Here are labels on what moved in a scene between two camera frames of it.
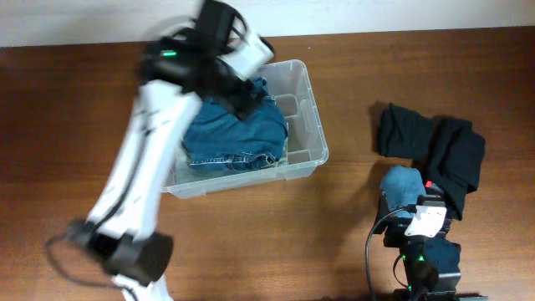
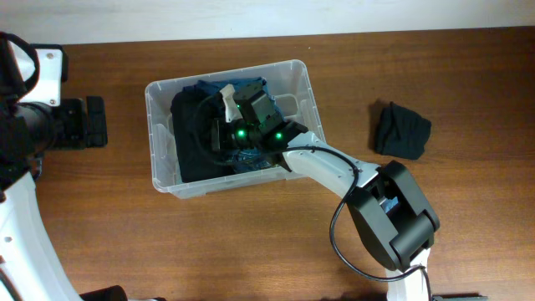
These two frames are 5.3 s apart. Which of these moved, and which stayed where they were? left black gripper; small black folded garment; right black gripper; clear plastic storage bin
Moved: right black gripper; left black gripper
Stayed: clear plastic storage bin; small black folded garment
